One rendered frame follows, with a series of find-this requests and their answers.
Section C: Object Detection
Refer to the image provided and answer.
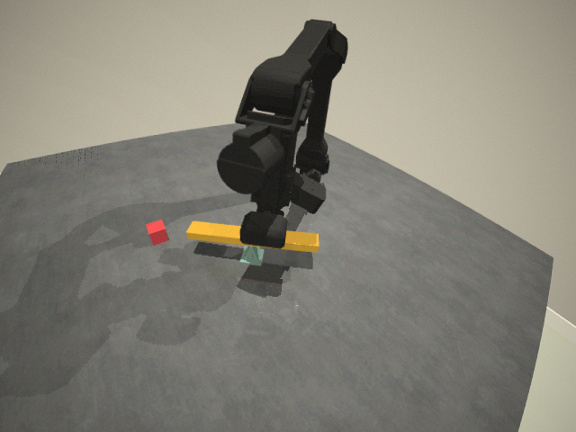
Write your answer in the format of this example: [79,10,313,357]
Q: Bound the orange bar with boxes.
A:
[186,221,319,253]

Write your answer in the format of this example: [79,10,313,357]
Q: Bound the red cube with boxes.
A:
[147,220,168,246]

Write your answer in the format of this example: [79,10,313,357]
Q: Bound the pale green wedge on square base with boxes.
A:
[240,246,264,266]

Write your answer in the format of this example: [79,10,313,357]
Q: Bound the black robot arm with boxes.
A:
[217,19,348,214]

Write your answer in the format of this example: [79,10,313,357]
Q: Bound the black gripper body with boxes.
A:
[239,165,293,248]

